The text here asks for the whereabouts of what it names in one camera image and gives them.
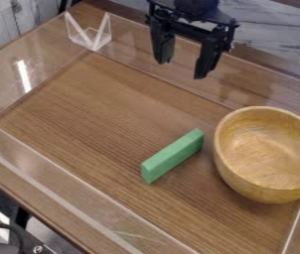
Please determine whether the black table leg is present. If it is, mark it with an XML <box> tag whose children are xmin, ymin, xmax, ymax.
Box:
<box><xmin>12</xmin><ymin>206</ymin><xmax>31</xmax><ymax>229</ymax></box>

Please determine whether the clear acrylic corner bracket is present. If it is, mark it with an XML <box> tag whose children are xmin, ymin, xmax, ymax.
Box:
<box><xmin>64</xmin><ymin>12</ymin><xmax>111</xmax><ymax>52</ymax></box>

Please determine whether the green rectangular block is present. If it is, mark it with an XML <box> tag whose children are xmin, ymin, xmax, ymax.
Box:
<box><xmin>141</xmin><ymin>129</ymin><xmax>205</xmax><ymax>185</ymax></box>

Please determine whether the clear acrylic tray enclosure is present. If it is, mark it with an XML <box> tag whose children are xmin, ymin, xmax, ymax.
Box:
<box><xmin>0</xmin><ymin>4</ymin><xmax>300</xmax><ymax>254</ymax></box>

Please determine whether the brown wooden bowl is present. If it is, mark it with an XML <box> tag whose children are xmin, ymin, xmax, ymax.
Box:
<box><xmin>214</xmin><ymin>106</ymin><xmax>300</xmax><ymax>203</ymax></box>

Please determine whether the black cable under table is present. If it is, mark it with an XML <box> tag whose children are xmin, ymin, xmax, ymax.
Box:
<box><xmin>0</xmin><ymin>222</ymin><xmax>28</xmax><ymax>254</ymax></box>

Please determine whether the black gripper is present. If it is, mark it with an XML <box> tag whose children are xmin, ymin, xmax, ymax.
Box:
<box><xmin>146</xmin><ymin>0</ymin><xmax>238</xmax><ymax>79</ymax></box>

